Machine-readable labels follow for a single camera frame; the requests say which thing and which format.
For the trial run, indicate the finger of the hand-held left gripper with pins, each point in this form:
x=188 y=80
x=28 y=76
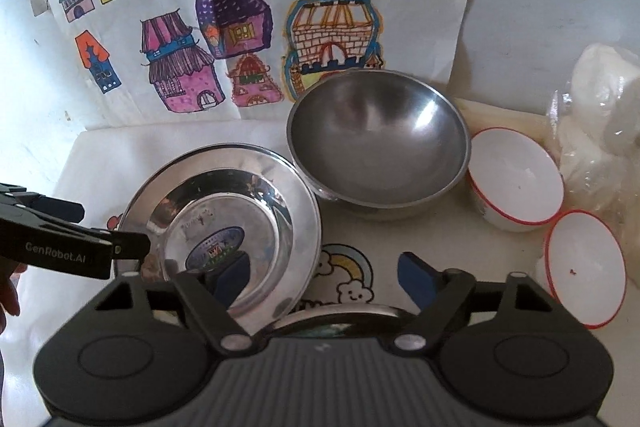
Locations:
x=131 y=245
x=55 y=210

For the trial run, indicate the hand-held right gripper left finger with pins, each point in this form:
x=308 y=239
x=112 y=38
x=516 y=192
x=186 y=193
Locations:
x=231 y=277

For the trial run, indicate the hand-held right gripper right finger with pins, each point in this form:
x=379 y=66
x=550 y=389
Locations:
x=414 y=277

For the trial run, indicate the steel plate with blue label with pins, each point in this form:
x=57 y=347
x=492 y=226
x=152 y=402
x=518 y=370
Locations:
x=225 y=222

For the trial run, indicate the plain steel plate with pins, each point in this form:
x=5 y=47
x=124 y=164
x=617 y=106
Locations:
x=340 y=313

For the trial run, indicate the white bowl with red rim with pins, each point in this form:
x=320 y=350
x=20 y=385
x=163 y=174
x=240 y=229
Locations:
x=585 y=267
x=517 y=179

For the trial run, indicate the large steel bowl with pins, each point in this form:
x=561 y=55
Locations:
x=377 y=137

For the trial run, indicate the person's left hand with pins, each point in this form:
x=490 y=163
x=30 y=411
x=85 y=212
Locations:
x=9 y=292

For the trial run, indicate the white cartoon printed tablecloth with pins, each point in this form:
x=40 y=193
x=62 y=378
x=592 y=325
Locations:
x=350 y=267

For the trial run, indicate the clear bag of white lumps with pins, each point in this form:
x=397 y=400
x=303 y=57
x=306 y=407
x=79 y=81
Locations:
x=605 y=127

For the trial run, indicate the paper drawing of colourful houses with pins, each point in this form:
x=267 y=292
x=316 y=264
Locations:
x=250 y=7

